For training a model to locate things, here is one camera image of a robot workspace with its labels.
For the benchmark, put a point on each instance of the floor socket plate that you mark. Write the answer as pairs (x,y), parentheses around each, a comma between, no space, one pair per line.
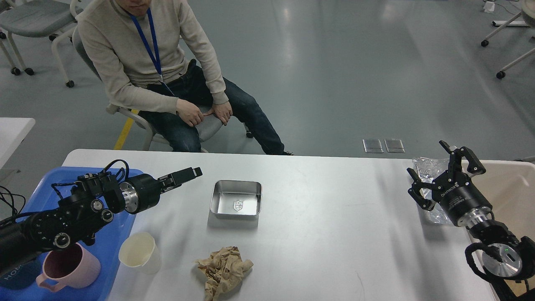
(372,146)
(394,145)

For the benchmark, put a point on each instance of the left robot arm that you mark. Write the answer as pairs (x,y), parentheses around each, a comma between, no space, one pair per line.
(94,199)

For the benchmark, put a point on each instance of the grey chair top left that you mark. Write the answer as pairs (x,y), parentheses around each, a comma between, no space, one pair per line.
(41,18)

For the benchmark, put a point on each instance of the left floor socket plate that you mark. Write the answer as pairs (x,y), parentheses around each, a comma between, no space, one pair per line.
(372,146)

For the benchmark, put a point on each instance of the beige plastic bin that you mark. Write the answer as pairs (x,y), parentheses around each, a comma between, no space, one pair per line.
(509,186)

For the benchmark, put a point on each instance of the chair legs top right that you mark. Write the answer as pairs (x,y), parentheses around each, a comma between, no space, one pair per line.
(514,36)

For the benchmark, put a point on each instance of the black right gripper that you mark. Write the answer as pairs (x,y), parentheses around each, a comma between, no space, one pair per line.
(461,201)

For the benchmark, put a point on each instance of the cream paper cup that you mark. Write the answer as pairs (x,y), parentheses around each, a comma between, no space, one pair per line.
(139,251)

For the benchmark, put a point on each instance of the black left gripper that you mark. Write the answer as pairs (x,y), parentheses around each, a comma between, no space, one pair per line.
(143,191)

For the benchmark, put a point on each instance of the white side table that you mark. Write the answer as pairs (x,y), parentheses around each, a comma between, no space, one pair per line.
(13,131)

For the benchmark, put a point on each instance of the seated person beige sweater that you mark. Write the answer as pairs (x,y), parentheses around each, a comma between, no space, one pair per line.
(153,56)

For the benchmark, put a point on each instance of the right floor socket plate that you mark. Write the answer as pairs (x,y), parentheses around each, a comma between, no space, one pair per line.
(394,145)

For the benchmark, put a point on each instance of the crumpled brown paper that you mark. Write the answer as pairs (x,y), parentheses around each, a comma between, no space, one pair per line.
(224,270)

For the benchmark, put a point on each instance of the aluminium foil tray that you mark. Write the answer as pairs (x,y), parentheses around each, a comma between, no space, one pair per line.
(429,169)

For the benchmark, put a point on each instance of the pink mug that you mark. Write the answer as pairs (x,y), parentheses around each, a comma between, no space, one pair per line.
(74,266)

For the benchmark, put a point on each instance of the grey office chair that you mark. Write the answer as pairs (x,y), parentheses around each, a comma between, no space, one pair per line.
(208,128)

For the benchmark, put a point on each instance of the dark blue home mug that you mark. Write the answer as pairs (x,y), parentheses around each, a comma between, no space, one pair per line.
(22,276)

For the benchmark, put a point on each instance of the square steel tin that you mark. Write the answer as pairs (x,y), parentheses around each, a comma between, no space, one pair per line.
(233,199)

